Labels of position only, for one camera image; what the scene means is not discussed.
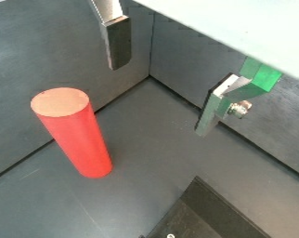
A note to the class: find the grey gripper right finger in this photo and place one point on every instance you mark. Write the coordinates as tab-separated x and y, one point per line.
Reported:
228	97

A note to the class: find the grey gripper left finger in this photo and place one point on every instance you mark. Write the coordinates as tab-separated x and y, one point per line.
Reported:
116	31

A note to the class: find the red oval cylinder peg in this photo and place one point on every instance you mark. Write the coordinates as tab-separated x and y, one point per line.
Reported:
65	112

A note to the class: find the black curved stand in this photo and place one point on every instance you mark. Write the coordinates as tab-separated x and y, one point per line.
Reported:
204	215

